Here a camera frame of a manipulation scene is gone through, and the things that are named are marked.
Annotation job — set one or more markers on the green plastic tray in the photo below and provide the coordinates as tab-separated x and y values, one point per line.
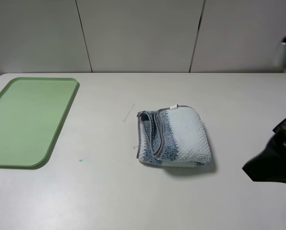
32	114

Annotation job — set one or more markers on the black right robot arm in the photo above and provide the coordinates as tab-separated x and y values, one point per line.
270	164

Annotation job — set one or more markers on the blue white striped towel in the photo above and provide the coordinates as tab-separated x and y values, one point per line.
172	137

